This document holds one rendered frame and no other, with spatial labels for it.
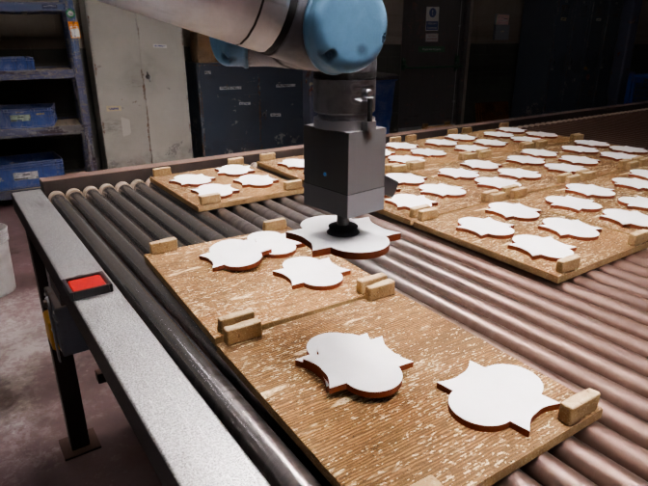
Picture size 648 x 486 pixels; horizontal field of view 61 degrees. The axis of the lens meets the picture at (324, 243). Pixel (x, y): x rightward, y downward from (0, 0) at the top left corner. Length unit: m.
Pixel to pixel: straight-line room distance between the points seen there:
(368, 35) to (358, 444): 0.44
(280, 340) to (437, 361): 0.24
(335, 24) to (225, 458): 0.49
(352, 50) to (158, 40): 4.97
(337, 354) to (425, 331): 0.17
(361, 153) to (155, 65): 4.81
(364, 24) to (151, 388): 0.57
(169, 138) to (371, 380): 4.89
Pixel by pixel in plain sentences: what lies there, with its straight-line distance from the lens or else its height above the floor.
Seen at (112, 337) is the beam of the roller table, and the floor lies 0.91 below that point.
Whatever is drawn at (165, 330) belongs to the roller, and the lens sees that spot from 0.96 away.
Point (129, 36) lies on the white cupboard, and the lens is 5.36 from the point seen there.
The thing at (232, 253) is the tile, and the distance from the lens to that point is 1.15.
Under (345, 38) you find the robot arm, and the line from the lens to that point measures 0.47.
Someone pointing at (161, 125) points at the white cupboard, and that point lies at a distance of 5.46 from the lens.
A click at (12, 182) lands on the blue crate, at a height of 0.20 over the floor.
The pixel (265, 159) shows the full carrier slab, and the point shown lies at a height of 0.94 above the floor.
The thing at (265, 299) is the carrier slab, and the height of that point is 0.94.
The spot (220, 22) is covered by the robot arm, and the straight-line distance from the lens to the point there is 0.46.
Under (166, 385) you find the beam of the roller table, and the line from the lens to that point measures 0.83.
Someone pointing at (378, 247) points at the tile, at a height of 1.13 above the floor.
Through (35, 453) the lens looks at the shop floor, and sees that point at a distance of 2.30.
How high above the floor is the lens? 1.38
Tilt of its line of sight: 21 degrees down
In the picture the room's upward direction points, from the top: straight up
